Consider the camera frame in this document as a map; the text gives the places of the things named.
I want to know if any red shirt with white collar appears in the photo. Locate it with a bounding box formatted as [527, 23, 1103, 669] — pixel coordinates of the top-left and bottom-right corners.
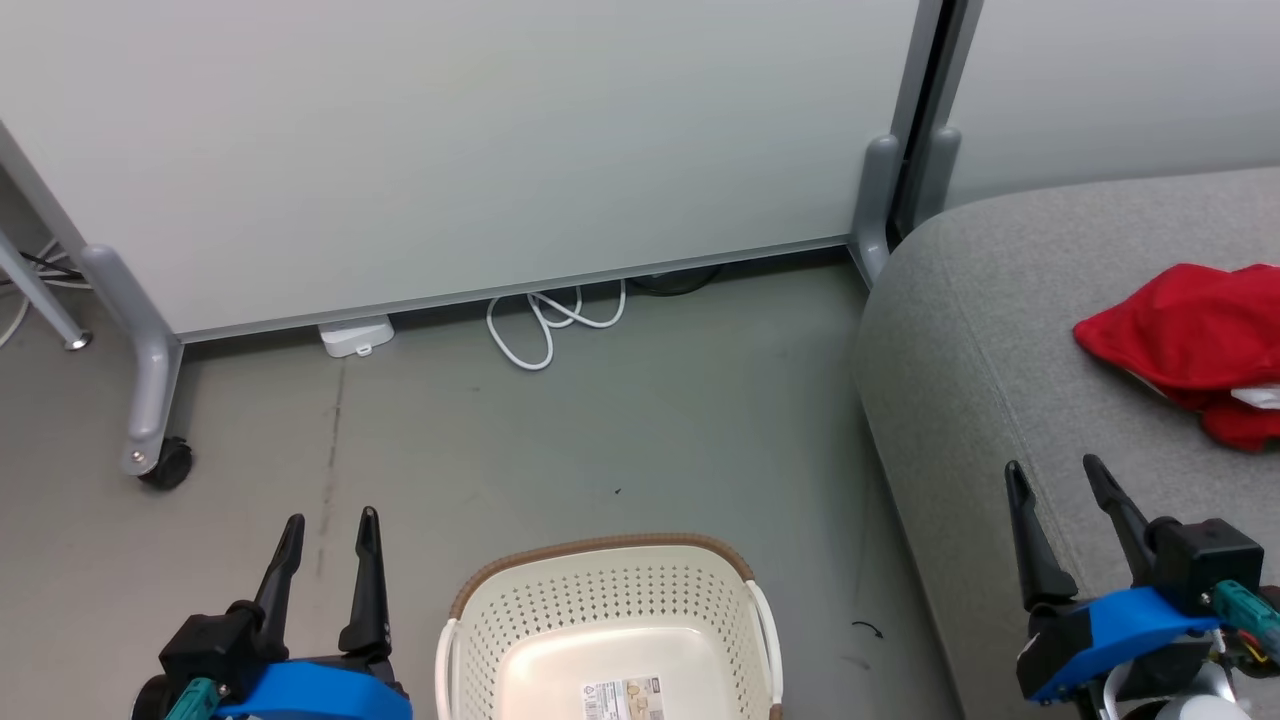
[1073, 262, 1280, 413]

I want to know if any thin grey metal leg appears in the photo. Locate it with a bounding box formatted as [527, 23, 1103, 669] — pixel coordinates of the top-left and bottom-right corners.
[0, 230, 93, 351]

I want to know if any grey partition foot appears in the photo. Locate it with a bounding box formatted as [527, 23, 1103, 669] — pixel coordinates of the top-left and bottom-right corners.
[850, 135, 901, 286]
[915, 125, 961, 216]

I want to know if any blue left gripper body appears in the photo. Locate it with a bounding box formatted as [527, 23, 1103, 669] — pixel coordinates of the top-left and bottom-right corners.
[215, 657, 413, 720]

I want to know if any black caster wheel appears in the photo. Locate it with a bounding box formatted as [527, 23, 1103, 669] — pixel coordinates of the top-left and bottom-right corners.
[138, 437, 194, 491]

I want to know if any white looped floor cable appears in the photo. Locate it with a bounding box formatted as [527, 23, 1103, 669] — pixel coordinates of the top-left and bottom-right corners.
[486, 280, 628, 372]

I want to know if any teal left camera connector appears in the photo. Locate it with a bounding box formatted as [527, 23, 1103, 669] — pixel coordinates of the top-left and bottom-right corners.
[165, 677, 221, 720]

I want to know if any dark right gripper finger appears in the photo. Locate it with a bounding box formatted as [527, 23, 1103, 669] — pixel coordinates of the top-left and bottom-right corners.
[1005, 461, 1080, 614]
[1083, 454, 1157, 587]

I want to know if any white power adapter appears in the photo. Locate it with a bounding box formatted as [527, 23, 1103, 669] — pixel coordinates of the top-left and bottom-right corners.
[318, 315, 395, 358]

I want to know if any teal camera connector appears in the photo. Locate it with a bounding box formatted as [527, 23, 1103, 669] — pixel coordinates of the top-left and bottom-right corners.
[165, 677, 221, 720]
[1205, 580, 1280, 641]

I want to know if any grey partition leg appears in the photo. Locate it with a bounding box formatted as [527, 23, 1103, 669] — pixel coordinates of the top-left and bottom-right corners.
[80, 245, 186, 476]

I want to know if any wide white partition panel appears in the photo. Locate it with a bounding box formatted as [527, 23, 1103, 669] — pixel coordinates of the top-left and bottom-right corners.
[0, 0, 946, 346]

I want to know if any teal right camera connector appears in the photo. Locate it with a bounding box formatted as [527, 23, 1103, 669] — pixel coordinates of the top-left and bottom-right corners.
[1205, 580, 1280, 641]

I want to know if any grey fabric sofa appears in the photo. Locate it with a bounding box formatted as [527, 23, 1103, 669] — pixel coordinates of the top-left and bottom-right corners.
[852, 167, 1280, 720]

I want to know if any narrow white partition panel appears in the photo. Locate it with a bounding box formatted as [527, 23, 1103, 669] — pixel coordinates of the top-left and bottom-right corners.
[940, 0, 1280, 211]

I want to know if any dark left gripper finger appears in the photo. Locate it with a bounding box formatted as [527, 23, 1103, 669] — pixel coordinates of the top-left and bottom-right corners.
[337, 506, 394, 657]
[254, 514, 305, 642]

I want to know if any black round left gripper motor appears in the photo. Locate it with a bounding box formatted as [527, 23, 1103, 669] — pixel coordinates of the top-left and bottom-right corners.
[130, 675, 171, 720]

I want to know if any basket label sticker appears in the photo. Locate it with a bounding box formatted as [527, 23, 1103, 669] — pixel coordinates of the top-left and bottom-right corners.
[582, 676, 664, 720]

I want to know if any cream perforated laundry basket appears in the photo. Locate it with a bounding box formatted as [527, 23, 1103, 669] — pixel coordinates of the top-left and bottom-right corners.
[435, 533, 784, 720]

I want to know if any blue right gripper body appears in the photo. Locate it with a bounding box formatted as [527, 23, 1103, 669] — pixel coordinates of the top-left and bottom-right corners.
[1018, 587, 1222, 706]

